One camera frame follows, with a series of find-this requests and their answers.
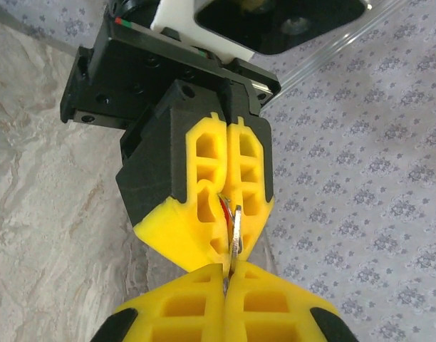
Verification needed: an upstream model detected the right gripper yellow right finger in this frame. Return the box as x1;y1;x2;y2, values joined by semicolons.
224;261;360;342

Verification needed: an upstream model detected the aluminium left side rail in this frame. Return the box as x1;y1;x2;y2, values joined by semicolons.
0;5;83;54

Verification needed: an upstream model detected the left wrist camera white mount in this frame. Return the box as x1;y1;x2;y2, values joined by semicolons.
150;0;374;63

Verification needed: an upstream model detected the aluminium left corner post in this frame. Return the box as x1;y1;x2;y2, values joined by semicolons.
277;0;436;94

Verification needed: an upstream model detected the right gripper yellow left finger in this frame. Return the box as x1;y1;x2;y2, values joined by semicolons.
90;265;229;342

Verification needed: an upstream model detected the silver metal keyring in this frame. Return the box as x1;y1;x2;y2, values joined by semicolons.
217;193;234;214

